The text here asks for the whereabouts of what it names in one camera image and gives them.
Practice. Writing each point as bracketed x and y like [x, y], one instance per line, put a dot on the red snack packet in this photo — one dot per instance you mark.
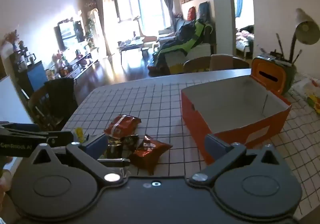
[150, 152]
[122, 125]

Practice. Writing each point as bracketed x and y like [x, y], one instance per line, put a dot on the grey curtain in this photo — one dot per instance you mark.
[167, 1]

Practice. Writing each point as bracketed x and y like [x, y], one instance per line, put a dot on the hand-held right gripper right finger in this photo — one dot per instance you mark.
[217, 144]

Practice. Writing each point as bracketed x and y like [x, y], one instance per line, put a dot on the dark wooden chair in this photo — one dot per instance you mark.
[37, 109]

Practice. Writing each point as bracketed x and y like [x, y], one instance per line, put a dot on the blue cabinet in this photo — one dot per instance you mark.
[35, 76]

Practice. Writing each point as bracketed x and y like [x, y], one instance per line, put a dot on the potted plant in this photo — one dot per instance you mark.
[90, 31]

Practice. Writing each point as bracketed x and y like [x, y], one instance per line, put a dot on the television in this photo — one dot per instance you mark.
[70, 35]

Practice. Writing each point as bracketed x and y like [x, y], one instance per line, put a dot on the green and black jacket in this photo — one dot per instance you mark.
[182, 41]

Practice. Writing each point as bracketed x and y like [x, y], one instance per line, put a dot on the orange cardboard box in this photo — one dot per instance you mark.
[225, 104]

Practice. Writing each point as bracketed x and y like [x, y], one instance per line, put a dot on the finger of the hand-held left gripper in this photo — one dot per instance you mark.
[113, 161]
[60, 137]

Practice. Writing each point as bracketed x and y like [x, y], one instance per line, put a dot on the coffee machine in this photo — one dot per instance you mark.
[20, 58]

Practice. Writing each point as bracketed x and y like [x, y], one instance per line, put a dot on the television cabinet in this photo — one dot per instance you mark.
[80, 63]

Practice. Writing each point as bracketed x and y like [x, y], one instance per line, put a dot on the dark snack packet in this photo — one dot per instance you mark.
[120, 146]

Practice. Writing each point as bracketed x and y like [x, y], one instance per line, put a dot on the person's left hand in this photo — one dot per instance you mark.
[4, 184]

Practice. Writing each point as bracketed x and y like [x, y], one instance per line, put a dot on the small yellow snack packet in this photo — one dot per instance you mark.
[79, 135]

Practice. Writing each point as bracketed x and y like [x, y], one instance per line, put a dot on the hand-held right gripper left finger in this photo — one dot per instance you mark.
[96, 145]

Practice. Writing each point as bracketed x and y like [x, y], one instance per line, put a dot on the sofa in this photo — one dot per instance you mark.
[200, 51]

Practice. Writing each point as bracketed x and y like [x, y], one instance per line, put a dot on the white plastic bag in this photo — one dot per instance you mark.
[307, 88]

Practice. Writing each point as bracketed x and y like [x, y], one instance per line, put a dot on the red cushion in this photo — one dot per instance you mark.
[191, 13]

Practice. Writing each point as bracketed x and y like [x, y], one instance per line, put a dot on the paint brush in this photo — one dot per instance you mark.
[280, 45]
[297, 56]

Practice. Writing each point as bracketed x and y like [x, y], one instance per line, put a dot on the white stool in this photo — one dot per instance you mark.
[145, 52]

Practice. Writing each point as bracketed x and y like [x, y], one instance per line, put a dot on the bed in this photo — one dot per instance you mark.
[245, 38]

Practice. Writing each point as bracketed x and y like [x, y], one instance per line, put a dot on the coffee table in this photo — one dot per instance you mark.
[131, 45]

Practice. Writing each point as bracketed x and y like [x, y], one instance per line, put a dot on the light wooden chair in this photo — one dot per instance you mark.
[197, 63]

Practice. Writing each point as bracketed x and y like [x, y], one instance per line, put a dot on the flower vase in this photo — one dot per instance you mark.
[12, 40]

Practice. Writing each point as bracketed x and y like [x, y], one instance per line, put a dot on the dark cushion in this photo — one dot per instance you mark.
[203, 11]

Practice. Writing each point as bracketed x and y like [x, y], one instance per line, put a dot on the grey desk lamp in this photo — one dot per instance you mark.
[306, 30]

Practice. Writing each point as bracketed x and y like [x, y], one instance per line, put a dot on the orange slotted container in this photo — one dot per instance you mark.
[290, 75]

